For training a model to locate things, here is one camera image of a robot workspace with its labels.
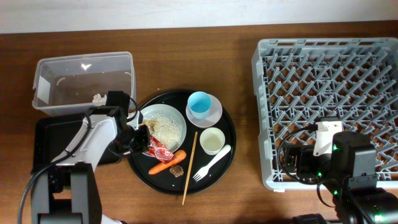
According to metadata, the orange carrot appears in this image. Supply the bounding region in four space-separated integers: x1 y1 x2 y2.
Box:
148 150 187 175

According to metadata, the white plastic fork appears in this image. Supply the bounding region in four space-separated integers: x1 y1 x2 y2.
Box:
193 145 231 182

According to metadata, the red snack wrapper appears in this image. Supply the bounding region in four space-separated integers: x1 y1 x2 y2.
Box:
147 136 174 163

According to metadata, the white tissue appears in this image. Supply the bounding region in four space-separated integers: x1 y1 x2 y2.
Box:
92 93 107 103

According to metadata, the grey plate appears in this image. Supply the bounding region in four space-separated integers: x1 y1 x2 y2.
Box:
139 104 187 152

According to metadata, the black rectangular tray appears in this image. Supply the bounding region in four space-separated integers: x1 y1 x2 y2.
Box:
32 108 125 172

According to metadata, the blue plastic cup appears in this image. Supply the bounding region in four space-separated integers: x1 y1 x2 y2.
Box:
187 91 212 119

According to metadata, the brown food scrap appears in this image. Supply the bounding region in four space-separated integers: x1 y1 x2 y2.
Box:
169 165 184 177

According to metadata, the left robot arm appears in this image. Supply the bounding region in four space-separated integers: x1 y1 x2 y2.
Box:
24 106 150 223

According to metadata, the white rice pile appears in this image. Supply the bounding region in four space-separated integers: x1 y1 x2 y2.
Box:
151 114 182 151

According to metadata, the grey dishwasher rack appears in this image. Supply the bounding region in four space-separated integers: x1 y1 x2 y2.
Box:
251 37 397 192

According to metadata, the round black serving tray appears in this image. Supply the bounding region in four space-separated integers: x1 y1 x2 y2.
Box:
126 89 237 196

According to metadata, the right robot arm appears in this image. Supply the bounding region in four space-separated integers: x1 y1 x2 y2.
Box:
277 131 397 223

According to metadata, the small white cup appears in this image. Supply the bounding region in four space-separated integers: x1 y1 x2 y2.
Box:
200 128 226 156

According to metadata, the white saucer plate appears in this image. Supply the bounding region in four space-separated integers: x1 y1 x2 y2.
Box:
185 95 223 128

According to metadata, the clear plastic waste bin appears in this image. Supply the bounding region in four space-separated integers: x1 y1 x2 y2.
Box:
32 52 136 116

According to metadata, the wooden chopstick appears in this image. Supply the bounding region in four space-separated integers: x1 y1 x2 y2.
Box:
182 131 198 206

